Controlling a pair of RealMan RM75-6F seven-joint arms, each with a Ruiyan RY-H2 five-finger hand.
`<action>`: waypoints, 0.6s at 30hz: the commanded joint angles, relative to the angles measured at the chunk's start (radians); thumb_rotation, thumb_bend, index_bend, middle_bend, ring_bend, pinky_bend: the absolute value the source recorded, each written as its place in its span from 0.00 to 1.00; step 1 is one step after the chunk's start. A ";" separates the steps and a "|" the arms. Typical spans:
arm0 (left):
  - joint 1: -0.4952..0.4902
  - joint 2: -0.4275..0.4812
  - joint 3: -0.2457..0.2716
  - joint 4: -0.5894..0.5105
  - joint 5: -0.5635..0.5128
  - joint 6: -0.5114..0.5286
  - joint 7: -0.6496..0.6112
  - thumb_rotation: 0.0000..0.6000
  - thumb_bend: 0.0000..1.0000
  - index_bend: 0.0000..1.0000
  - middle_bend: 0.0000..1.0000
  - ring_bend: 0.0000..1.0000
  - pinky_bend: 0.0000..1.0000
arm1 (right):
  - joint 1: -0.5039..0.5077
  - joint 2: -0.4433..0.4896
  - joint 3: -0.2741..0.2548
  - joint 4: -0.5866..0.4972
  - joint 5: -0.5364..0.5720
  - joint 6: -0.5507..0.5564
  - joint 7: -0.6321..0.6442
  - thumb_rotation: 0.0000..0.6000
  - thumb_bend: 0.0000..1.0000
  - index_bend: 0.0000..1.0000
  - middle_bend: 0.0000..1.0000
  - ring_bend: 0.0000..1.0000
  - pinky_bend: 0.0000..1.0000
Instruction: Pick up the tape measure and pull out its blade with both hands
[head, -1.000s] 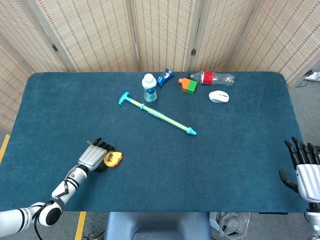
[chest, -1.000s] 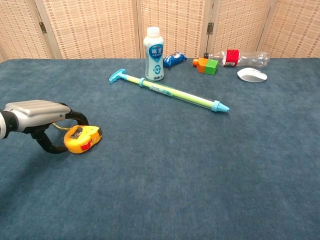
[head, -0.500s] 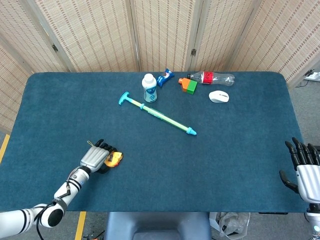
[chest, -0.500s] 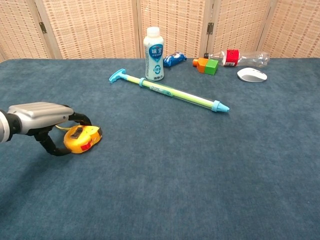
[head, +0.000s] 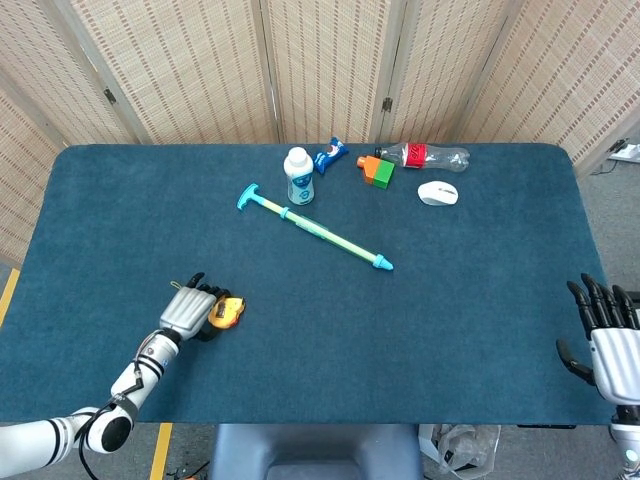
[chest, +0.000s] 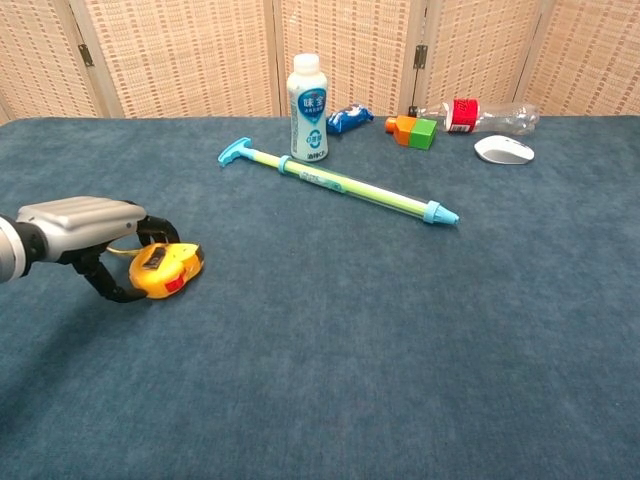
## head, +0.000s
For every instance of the woven bamboo folding screen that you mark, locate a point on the woven bamboo folding screen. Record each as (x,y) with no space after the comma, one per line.
(200,65)

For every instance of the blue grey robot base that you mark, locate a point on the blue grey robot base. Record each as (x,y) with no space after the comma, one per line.
(315,450)

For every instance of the clear plastic bag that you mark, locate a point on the clear plastic bag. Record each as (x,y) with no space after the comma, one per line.
(465,447)

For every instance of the yellow tape measure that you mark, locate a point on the yellow tape measure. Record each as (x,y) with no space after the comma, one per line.
(230,312)

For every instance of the white computer mouse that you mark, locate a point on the white computer mouse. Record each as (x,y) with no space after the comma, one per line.
(437,193)

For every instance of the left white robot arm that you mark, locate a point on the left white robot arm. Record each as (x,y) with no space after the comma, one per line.
(145,365)

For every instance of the clear cola bottle red label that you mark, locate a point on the clear cola bottle red label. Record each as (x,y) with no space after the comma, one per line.
(430,156)

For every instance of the white drink bottle blue label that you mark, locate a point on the white drink bottle blue label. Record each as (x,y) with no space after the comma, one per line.
(300,180)

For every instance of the blue snack packet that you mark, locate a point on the blue snack packet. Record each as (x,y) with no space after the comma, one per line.
(330,155)

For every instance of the teal green water squirt pump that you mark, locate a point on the teal green water squirt pump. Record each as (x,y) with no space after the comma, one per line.
(320,232)

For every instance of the white power strip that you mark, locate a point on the white power strip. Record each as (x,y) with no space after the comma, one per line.
(627,152)

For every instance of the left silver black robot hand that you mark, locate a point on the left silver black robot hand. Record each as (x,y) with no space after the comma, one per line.
(187,312)

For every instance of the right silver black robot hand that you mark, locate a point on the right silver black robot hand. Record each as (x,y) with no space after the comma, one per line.
(617,365)

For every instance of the orange green toy block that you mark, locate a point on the orange green toy block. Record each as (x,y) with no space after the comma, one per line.
(380,172)

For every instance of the blue table cloth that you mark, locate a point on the blue table cloth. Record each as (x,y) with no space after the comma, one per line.
(350,350)

